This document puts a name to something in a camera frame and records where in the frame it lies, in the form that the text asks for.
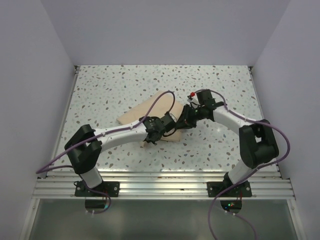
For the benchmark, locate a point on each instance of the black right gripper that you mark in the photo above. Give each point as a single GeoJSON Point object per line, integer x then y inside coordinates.
{"type": "Point", "coordinates": [186, 121]}

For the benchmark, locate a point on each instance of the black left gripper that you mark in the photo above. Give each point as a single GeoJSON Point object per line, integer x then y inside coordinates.
{"type": "Point", "coordinates": [153, 142]}

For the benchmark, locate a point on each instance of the beige wooden board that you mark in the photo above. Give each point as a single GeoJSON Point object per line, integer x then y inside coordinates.
{"type": "Point", "coordinates": [159, 110]}

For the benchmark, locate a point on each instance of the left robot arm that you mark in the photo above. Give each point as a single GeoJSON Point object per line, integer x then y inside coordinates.
{"type": "Point", "coordinates": [85, 146]}

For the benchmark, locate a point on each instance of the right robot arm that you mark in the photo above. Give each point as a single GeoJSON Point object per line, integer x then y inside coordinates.
{"type": "Point", "coordinates": [257, 143]}

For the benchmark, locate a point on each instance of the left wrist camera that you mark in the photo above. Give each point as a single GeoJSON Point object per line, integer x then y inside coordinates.
{"type": "Point", "coordinates": [173, 117]}

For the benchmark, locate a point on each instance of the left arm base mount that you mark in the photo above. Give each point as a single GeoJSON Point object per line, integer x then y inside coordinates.
{"type": "Point", "coordinates": [111, 188]}

